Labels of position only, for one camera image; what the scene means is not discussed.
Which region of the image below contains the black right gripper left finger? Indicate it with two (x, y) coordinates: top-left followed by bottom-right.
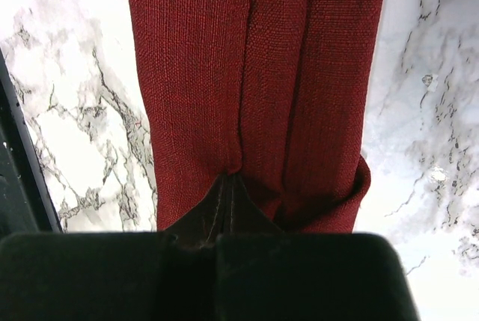
(1, 175), (228, 320)

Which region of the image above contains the dark red cloth napkin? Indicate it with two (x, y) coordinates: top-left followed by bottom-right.
(129, 0), (383, 233)

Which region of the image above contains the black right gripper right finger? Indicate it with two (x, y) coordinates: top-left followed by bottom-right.
(215, 175), (418, 320)

